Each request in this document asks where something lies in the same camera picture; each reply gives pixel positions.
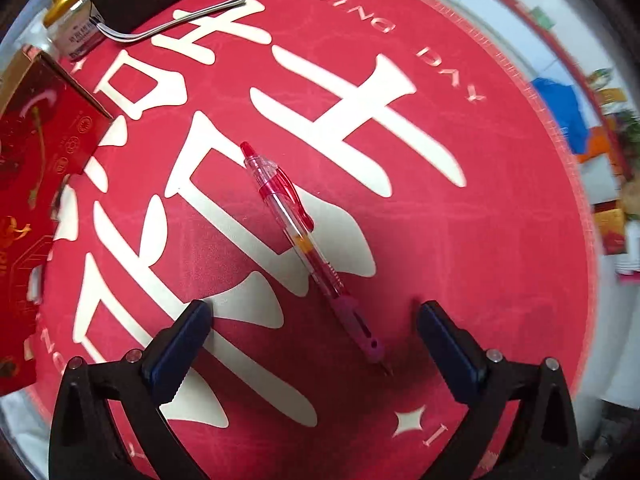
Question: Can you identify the round red printed mat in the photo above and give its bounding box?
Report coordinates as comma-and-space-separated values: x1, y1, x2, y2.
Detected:
25, 0, 598, 480

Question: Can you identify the glass jar with gold lid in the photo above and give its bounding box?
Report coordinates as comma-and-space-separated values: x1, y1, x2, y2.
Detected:
42, 0, 108, 61

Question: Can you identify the red cardboard gift box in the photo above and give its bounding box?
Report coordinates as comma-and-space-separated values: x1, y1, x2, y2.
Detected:
0, 50, 115, 396

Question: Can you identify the red pen with pink grip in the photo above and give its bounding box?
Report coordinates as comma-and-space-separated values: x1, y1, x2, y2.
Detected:
240, 141, 395, 377

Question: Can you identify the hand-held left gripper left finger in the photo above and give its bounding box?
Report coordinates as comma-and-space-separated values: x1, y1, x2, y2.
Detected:
48, 300, 215, 480

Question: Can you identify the green potted plant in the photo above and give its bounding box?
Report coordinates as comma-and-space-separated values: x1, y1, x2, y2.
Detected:
617, 110, 640, 181

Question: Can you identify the yellow and red gift box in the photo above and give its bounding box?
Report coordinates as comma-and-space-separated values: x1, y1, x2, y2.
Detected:
595, 207, 628, 256

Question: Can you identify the blue plastic bag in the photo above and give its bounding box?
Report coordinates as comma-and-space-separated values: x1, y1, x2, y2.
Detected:
532, 77, 591, 153

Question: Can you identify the red ledge runner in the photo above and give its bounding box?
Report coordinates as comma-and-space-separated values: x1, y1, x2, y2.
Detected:
440, 0, 591, 91

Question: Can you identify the orange cardboard box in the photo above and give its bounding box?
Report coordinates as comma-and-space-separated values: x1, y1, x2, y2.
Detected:
580, 127, 621, 161

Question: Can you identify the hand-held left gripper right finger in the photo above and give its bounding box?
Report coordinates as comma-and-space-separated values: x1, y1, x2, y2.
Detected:
417, 301, 583, 480

